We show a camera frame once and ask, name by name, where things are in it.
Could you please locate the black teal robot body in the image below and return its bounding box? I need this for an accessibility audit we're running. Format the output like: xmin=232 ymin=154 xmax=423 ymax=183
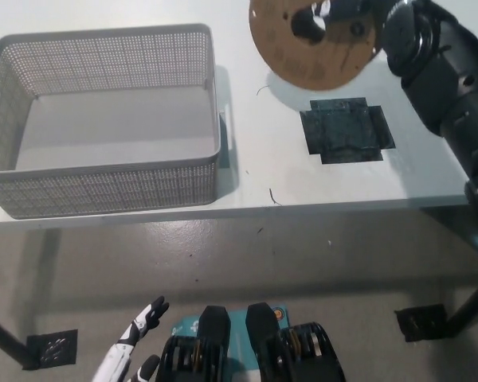
xmin=159 ymin=302 xmax=346 ymax=382

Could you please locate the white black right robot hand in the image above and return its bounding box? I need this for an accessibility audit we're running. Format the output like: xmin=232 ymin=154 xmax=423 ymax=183
xmin=311 ymin=0 xmax=387 ymax=23

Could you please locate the grey perforated plastic basket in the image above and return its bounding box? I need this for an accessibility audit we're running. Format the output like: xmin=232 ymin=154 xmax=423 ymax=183
xmin=0 ymin=22 xmax=236 ymax=220

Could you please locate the black tape patch on table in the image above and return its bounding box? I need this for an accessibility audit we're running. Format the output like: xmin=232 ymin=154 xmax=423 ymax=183
xmin=299 ymin=95 xmax=396 ymax=166

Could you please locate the brown cardboard filament spool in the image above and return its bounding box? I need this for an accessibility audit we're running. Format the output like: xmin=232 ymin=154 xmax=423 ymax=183
xmin=247 ymin=0 xmax=384 ymax=92

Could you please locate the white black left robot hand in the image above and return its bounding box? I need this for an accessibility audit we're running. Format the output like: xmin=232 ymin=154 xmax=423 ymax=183
xmin=92 ymin=295 xmax=170 ymax=382

